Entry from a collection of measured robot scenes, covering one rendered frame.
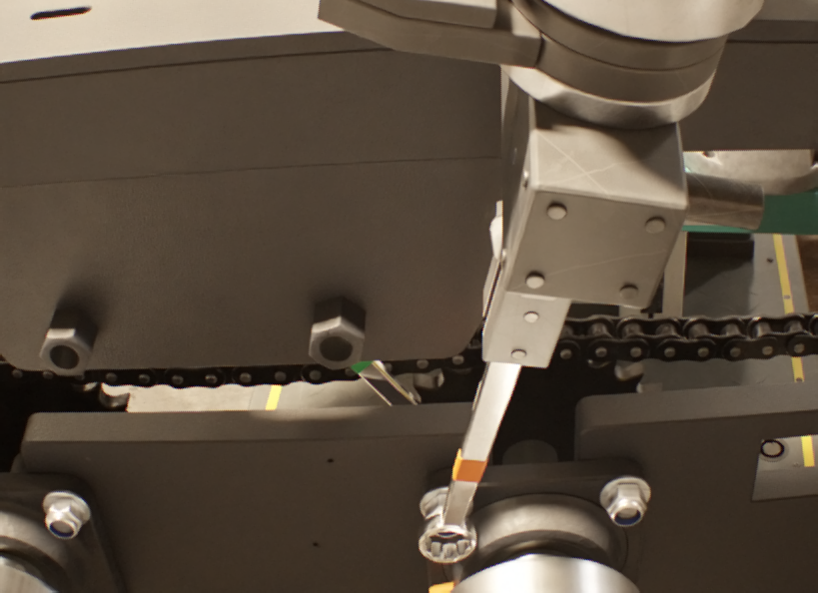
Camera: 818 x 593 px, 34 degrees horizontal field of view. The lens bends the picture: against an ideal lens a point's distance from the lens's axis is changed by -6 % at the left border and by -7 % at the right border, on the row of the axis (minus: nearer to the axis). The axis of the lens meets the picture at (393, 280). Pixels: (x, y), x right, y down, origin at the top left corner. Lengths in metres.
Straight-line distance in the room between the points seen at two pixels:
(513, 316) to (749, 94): 0.15
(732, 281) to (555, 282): 1.42
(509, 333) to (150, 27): 0.20
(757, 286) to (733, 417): 1.13
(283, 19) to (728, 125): 0.19
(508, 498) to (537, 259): 0.31
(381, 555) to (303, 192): 0.24
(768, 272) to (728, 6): 1.49
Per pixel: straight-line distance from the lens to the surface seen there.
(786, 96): 0.59
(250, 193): 0.62
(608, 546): 0.72
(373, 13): 0.40
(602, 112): 0.41
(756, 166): 1.38
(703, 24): 0.39
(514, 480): 0.71
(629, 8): 0.38
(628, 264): 0.42
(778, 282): 1.85
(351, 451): 0.71
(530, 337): 0.53
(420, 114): 0.58
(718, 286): 1.83
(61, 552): 0.76
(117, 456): 0.73
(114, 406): 0.79
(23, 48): 0.60
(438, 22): 0.40
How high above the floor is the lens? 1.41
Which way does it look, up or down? 36 degrees down
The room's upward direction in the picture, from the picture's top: 5 degrees counter-clockwise
